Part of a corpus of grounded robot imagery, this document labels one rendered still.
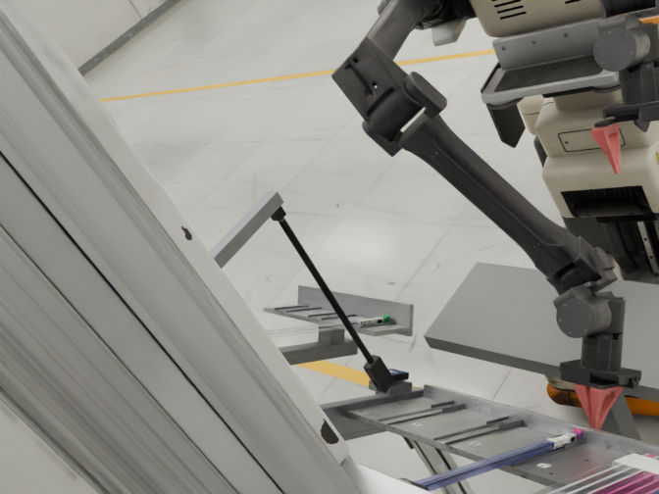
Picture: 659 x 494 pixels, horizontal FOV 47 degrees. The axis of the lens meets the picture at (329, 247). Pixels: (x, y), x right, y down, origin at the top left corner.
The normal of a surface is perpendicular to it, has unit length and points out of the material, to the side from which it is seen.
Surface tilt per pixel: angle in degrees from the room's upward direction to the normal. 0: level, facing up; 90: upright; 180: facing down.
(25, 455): 90
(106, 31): 90
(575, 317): 47
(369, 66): 63
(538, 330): 0
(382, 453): 0
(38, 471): 90
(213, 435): 90
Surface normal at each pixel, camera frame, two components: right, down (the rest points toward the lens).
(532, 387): -0.45, -0.74
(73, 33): 0.68, 0.08
